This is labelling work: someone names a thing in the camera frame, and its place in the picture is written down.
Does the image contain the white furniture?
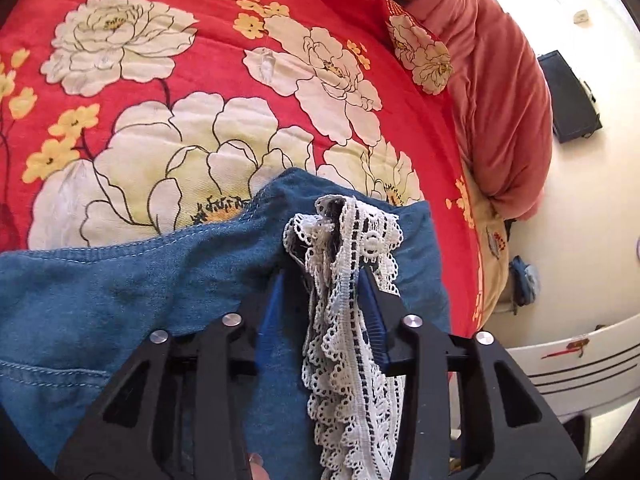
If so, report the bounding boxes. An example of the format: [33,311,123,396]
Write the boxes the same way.
[502,320,640,467]

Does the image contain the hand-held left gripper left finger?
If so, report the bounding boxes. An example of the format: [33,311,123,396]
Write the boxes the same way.
[55,265,306,480]

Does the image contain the pink quilt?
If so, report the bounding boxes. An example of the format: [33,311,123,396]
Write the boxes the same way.
[320,0,555,222]

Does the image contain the blue cloth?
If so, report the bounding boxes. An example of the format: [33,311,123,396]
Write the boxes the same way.
[509,255,542,307]

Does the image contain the beige bedsheet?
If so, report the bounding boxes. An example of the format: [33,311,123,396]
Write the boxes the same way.
[456,160,513,333]

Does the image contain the red floral blanket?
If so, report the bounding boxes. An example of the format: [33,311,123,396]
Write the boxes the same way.
[0,0,485,343]

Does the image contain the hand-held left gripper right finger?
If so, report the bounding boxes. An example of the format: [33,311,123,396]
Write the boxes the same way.
[359,265,587,480]

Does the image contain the blue pants with lace trim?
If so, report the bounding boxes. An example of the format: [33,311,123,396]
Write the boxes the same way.
[0,167,453,480]

